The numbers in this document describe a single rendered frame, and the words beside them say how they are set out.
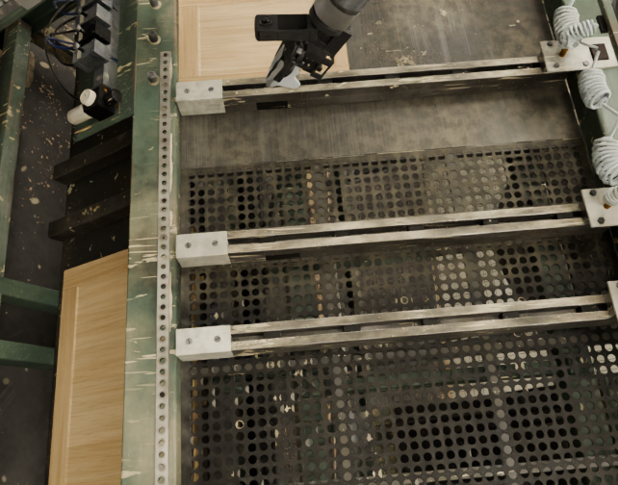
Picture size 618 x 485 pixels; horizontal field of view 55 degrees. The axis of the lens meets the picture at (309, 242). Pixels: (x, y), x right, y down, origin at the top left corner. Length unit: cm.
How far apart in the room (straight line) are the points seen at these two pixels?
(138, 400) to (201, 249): 37
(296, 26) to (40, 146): 163
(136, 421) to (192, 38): 108
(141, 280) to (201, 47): 73
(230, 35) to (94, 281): 86
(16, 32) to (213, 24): 86
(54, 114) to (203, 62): 103
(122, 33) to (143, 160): 45
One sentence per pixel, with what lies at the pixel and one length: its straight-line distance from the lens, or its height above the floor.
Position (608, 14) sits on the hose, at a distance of 172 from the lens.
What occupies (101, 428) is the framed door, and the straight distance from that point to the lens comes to 185.
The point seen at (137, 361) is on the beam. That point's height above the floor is 83.
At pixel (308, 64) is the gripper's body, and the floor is 142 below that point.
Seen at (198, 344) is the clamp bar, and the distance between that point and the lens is 140.
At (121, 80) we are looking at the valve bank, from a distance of 182.
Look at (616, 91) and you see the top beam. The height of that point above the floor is 194.
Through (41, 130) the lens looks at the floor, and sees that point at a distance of 262.
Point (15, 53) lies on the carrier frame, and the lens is 245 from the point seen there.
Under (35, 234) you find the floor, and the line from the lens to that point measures 242.
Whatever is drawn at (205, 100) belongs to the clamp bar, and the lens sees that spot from 168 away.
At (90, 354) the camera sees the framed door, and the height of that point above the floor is 40.
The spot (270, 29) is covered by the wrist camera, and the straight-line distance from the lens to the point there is 113.
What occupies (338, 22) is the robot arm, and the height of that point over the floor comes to 152.
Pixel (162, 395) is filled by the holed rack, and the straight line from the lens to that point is 142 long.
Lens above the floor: 185
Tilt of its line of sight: 27 degrees down
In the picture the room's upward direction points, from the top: 73 degrees clockwise
